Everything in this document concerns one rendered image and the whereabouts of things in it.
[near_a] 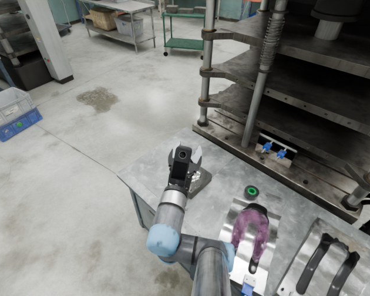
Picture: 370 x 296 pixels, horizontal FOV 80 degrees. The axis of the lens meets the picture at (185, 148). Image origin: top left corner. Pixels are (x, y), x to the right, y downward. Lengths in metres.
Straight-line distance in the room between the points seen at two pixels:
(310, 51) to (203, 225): 1.08
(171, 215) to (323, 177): 1.36
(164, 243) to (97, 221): 1.86
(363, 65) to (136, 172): 1.37
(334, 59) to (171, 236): 1.14
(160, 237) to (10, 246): 2.16
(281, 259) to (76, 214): 1.87
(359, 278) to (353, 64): 0.95
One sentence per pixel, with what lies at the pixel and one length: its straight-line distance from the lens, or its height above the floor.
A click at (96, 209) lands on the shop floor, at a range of 2.44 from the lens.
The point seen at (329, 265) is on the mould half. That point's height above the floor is 0.91.
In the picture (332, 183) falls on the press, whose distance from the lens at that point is 1.77.
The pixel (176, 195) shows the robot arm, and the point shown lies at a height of 1.47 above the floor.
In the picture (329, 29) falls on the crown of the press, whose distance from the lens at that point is 1.59.
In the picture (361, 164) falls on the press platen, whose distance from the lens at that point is 1.60.
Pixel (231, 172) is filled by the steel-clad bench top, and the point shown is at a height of 0.80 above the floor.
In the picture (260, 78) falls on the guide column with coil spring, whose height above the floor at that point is 1.36.
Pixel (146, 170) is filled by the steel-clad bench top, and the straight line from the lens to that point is 1.55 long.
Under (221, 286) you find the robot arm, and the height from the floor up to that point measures 1.52.
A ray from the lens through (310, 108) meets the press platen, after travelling 1.45.
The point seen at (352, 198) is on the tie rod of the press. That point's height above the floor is 0.87.
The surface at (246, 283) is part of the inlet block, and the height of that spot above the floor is 0.87.
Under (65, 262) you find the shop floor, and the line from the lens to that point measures 2.31.
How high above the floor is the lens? 1.97
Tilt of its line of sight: 44 degrees down
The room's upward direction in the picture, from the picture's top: straight up
